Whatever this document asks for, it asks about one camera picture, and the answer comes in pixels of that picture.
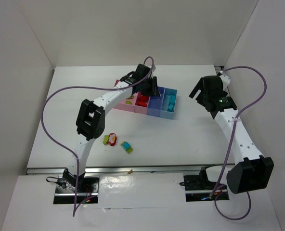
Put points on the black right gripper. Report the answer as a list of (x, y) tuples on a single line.
[(202, 87)]

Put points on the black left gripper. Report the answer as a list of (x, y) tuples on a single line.
[(152, 86)]

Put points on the red lego brick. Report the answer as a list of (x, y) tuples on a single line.
[(142, 101)]

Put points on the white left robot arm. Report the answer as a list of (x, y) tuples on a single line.
[(91, 118)]

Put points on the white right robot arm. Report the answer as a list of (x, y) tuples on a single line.
[(252, 170)]

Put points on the teal legos in container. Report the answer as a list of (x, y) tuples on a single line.
[(171, 103)]

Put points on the blue purple container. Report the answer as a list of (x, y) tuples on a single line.
[(155, 103)]

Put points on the pink small container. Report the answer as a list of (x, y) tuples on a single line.
[(138, 109)]

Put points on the pink large container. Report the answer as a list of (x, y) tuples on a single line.
[(126, 107)]

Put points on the blue green stacked lego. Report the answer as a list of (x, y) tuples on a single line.
[(127, 147)]

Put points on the red white flower lego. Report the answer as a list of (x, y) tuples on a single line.
[(112, 139)]

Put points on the green lego beside flower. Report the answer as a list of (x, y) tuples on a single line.
[(106, 139)]

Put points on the aluminium rail right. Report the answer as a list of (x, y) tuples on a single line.
[(218, 68)]

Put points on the aluminium rail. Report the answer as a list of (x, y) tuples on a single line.
[(218, 68), (119, 170)]

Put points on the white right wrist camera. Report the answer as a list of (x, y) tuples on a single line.
[(225, 79)]

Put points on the aluminium rail front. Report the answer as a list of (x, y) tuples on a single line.
[(119, 170)]

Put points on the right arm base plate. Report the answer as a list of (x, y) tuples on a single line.
[(198, 189)]

